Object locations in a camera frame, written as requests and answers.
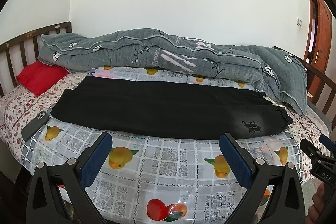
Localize black pants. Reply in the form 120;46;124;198
51;76;293;140

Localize person's right hand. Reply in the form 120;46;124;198
305;182;325;224

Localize black smartphone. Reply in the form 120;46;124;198
22;111;49;142

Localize fruit-print plastic bed cover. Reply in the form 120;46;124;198
21;67;304;223

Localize dark wooden footboard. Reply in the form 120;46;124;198
272;46;335;133

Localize floral bed sheet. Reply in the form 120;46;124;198
1;73;86;161

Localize grey floral quilt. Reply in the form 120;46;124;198
38;28;307;115

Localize red pillow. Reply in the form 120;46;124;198
17;61;69;97

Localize brown wooden door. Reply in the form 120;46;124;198
303;0;332;73

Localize dark wooden headboard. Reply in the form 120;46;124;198
0;22;72;97

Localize white wall switch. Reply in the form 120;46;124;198
297;18;302;27

